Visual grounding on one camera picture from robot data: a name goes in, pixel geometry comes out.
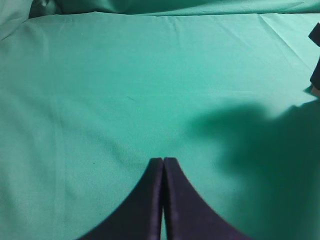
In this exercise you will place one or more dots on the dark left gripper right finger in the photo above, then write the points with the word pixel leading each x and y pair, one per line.
pixel 187 215

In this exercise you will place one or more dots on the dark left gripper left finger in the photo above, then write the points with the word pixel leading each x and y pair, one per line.
pixel 139 216

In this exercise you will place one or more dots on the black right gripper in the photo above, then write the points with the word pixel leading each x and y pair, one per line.
pixel 314 36

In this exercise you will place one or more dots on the green table cloth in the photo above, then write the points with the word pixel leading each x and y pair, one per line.
pixel 87 99

